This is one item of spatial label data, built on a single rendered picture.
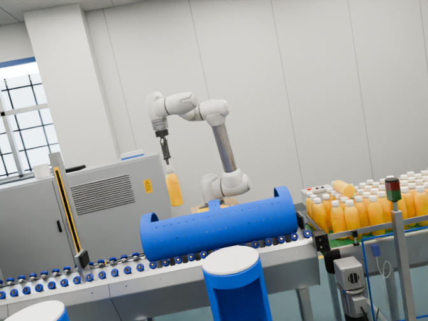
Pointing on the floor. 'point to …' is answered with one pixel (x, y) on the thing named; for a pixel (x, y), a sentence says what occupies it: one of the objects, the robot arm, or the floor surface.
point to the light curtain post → (62, 182)
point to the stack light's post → (403, 265)
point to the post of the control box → (334, 297)
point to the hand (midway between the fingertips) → (169, 164)
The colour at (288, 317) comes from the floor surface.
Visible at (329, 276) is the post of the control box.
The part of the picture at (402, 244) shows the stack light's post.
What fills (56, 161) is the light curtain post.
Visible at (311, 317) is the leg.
